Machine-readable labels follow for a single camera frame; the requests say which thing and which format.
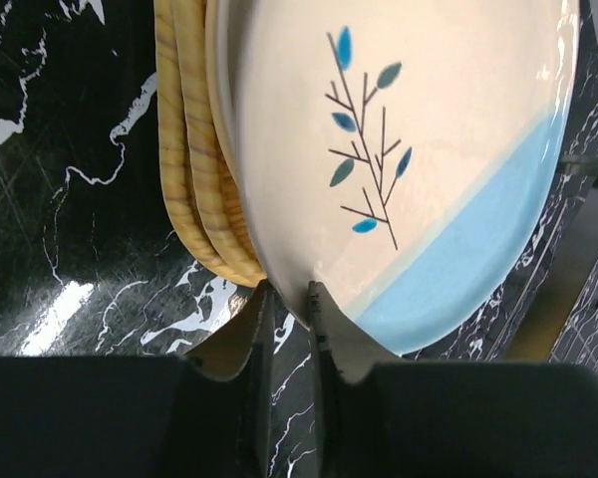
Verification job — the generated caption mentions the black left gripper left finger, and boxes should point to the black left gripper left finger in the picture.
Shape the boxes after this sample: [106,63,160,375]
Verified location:
[168,280,275,477]

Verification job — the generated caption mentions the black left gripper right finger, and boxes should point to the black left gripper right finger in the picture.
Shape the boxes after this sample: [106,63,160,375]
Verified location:
[307,281,457,477]

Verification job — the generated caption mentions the stainless steel dish rack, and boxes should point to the stainless steel dish rack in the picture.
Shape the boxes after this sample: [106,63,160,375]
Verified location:
[504,156,598,374]

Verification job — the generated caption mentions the tan plates under leaf plate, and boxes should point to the tan plates under leaf plate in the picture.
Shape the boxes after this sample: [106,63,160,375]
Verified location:
[154,1,265,287]

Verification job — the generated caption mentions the beige blue leaf plate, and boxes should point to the beige blue leaf plate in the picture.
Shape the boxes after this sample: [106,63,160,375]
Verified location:
[205,1,581,355]

